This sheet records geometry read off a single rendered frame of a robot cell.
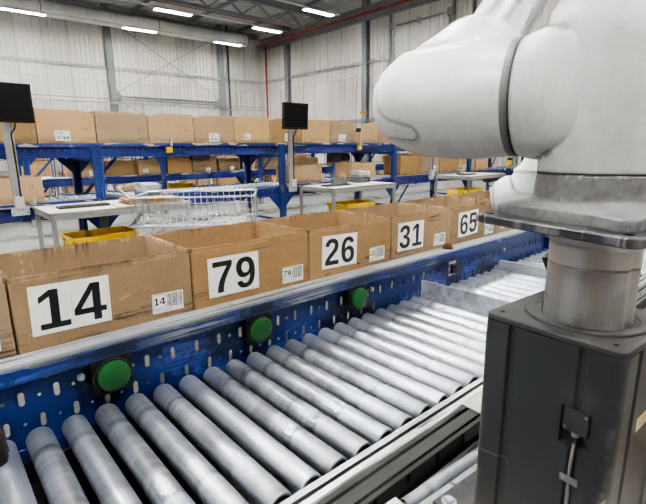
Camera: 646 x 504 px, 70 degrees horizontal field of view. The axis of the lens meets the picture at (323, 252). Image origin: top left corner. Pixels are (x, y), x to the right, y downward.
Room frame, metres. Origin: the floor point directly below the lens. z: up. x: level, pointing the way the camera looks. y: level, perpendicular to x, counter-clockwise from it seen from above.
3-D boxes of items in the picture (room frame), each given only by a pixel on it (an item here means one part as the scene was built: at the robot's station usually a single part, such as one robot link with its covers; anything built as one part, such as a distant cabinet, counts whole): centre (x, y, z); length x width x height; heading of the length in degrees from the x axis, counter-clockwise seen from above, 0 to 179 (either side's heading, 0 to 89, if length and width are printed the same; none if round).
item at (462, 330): (1.38, -0.40, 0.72); 0.52 x 0.05 x 0.05; 41
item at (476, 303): (1.49, -0.52, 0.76); 0.46 x 0.01 x 0.09; 41
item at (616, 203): (0.59, -0.37, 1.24); 0.22 x 0.18 x 0.06; 116
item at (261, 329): (1.19, 0.17, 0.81); 0.07 x 0.01 x 0.07; 131
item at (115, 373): (0.93, 0.47, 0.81); 0.07 x 0.01 x 0.07; 131
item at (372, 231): (1.64, -0.01, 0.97); 0.39 x 0.29 x 0.17; 131
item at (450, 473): (0.71, -0.24, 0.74); 0.28 x 0.02 x 0.02; 127
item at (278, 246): (1.38, 0.29, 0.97); 0.39 x 0.29 x 0.17; 131
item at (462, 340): (1.34, -0.35, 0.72); 0.52 x 0.05 x 0.05; 41
